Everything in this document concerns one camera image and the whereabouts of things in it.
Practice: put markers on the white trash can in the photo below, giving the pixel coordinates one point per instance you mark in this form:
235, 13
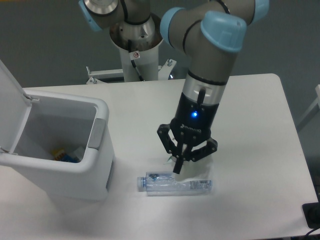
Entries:
59, 142

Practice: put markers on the black device at table edge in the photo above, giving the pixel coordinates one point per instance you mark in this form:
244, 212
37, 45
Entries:
312, 214

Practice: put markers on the white trash can lid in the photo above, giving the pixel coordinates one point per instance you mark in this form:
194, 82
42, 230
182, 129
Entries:
15, 107

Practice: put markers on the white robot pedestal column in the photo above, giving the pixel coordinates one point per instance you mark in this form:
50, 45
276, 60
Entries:
138, 46

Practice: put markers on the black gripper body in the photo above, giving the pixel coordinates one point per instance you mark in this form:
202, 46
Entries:
193, 120

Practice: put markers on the white furniture leg at right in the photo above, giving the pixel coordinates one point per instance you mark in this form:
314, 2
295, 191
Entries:
310, 112

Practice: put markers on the white plastic wrapper bag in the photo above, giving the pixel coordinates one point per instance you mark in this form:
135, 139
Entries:
199, 170

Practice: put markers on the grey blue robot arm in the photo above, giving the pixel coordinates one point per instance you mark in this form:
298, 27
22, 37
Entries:
211, 34

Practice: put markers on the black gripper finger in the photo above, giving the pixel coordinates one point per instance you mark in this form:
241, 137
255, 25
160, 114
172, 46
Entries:
168, 144
187, 154

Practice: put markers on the white metal base frame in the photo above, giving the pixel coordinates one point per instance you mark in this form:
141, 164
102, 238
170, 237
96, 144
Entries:
171, 70

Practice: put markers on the clear plastic water bottle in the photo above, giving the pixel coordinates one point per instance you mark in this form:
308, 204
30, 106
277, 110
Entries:
164, 183

